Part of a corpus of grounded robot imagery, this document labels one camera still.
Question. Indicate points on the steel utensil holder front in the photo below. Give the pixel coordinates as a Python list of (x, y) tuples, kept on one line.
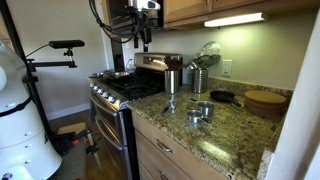
[(172, 81)]

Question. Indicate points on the black camera on stand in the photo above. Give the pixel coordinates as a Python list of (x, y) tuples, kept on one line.
[(69, 44)]

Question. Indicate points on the steel utensil holder back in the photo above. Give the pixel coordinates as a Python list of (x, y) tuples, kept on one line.
[(200, 81)]

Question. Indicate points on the stainless steel gas stove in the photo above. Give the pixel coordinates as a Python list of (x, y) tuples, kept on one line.
[(109, 107)]

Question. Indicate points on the wooden upper cabinets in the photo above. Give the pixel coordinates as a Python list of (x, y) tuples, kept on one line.
[(191, 14)]

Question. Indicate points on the small steel measuring cup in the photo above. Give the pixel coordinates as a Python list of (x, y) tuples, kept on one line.
[(171, 105)]

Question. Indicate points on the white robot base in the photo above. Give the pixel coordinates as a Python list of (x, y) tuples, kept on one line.
[(26, 152)]

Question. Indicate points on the steel pan on stove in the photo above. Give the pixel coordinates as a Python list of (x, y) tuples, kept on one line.
[(109, 74)]

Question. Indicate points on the large steel measuring cup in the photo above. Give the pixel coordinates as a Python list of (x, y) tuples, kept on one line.
[(205, 107)]

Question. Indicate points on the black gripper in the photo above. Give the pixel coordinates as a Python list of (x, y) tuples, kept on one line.
[(142, 32)]

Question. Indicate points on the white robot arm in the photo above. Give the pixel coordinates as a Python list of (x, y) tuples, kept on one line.
[(130, 20)]

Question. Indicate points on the black cast iron skillet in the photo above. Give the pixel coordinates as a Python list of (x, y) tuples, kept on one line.
[(223, 96)]

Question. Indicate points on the white wall outlet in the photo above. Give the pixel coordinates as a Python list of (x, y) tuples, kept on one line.
[(226, 68)]

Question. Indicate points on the under cabinet light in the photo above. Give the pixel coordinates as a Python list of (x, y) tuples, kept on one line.
[(239, 19)]

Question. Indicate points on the wooden lower cabinet drawers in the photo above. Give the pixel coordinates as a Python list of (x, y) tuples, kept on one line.
[(161, 158)]

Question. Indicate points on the wooden spoons bunch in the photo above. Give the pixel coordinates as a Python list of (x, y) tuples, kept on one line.
[(173, 64)]

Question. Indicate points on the steel utensil holder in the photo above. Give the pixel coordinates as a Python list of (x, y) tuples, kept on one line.
[(172, 81), (200, 81)]

